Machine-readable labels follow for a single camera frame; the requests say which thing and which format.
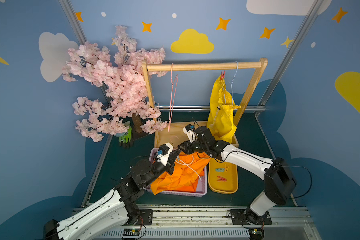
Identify light orange shorts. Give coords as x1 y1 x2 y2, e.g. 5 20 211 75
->
150 153 210 195

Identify red clothespin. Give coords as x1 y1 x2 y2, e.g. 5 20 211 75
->
220 71 226 80
217 176 227 182

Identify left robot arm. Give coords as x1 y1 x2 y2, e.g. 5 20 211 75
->
44 150 181 240

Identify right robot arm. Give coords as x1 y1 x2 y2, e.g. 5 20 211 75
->
178 124 297 225

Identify yellow shorts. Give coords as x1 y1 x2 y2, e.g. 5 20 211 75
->
207 77 237 144

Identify red clothespin on yellow shorts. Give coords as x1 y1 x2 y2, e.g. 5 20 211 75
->
220 71 226 80

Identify wooden clothes rack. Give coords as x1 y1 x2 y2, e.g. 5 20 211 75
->
142 58 269 150

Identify pink plastic basket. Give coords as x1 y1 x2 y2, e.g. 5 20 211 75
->
146 166 208 197

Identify yellow plastic tray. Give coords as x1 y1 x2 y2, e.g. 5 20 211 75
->
208 159 239 195

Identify green plant decoration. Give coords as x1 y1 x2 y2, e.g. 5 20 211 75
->
115 121 134 149

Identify pink cherry blossom tree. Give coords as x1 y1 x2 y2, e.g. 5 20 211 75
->
62 26 168 143

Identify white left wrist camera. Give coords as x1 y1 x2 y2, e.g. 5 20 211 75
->
155 143 173 167

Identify light blue wire hanger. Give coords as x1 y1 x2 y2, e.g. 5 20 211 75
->
230 61 239 105

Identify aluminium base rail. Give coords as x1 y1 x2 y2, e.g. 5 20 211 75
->
64 203 298 240

